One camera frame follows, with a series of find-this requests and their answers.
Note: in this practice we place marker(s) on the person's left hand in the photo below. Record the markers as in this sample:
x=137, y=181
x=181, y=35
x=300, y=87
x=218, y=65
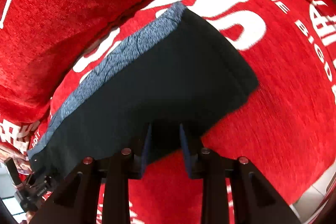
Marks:
x=20, y=161

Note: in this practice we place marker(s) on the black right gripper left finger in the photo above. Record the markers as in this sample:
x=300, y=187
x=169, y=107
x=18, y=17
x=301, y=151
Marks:
x=75, y=198

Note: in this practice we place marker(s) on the red bedspread with white letters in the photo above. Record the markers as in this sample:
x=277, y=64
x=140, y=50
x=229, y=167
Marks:
x=286, y=127

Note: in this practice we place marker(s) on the black pants with grey waistband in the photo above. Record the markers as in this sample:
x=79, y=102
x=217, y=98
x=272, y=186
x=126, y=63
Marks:
x=177, y=71

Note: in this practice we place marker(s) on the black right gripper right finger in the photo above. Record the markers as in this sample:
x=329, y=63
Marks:
x=234, y=190

